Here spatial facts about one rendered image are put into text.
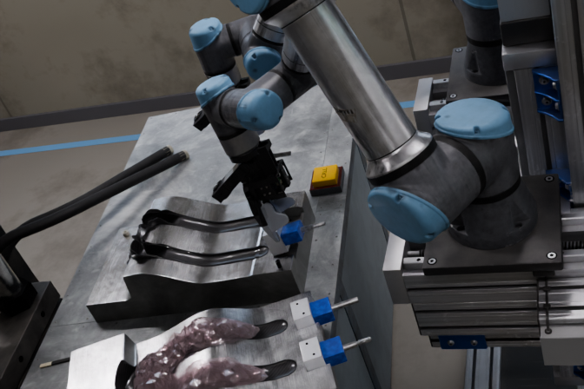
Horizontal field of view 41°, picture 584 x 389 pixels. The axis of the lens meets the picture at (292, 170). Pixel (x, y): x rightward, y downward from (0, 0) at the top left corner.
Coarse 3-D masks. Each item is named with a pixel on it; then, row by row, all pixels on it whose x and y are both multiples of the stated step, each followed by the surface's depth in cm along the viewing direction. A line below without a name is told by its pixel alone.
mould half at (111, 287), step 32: (160, 224) 181; (128, 256) 188; (288, 256) 166; (96, 288) 181; (128, 288) 172; (160, 288) 171; (192, 288) 170; (224, 288) 168; (256, 288) 167; (288, 288) 166; (96, 320) 181
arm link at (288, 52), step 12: (288, 48) 141; (288, 60) 143; (300, 60) 141; (276, 72) 146; (288, 72) 146; (300, 72) 144; (288, 84) 145; (300, 84) 147; (312, 84) 150; (300, 96) 150
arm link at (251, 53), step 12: (264, 24) 156; (252, 36) 159; (264, 36) 157; (276, 36) 157; (252, 48) 158; (264, 48) 157; (276, 48) 158; (252, 60) 157; (264, 60) 157; (276, 60) 157; (252, 72) 158; (264, 72) 158
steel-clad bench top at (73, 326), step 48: (144, 144) 240; (192, 144) 232; (288, 144) 216; (336, 144) 210; (144, 192) 219; (192, 192) 212; (240, 192) 205; (288, 192) 199; (96, 240) 207; (336, 240) 179; (48, 336) 182; (96, 336) 177; (144, 336) 173; (48, 384) 170
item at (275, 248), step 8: (288, 224) 167; (296, 224) 165; (320, 224) 163; (264, 232) 166; (280, 232) 165; (288, 232) 164; (296, 232) 163; (304, 232) 166; (264, 240) 165; (272, 240) 165; (280, 240) 164; (288, 240) 164; (296, 240) 164; (272, 248) 166; (280, 248) 165; (288, 248) 166
